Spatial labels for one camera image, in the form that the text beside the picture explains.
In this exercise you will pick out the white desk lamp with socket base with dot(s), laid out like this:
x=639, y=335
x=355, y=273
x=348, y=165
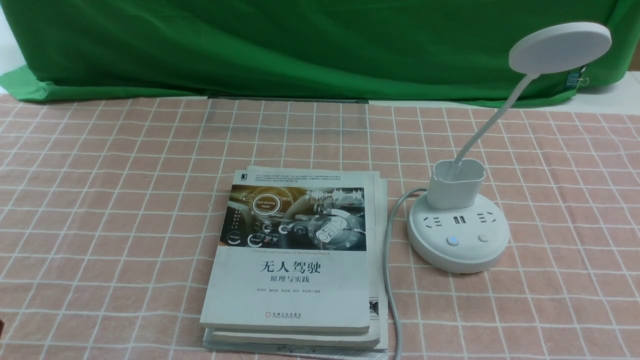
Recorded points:
x=451, y=225

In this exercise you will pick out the top self-driving textbook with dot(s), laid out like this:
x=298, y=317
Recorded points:
x=295, y=280

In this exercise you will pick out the green backdrop cloth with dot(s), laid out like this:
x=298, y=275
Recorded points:
x=390, y=50

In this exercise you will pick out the bottom book with circuit cover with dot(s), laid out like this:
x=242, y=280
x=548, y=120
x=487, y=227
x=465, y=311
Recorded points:
x=384, y=320

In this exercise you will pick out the pink checkered tablecloth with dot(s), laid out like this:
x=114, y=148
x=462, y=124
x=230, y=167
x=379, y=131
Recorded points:
x=110, y=212

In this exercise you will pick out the black binder clip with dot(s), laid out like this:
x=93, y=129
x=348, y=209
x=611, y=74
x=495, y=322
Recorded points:
x=576, y=79

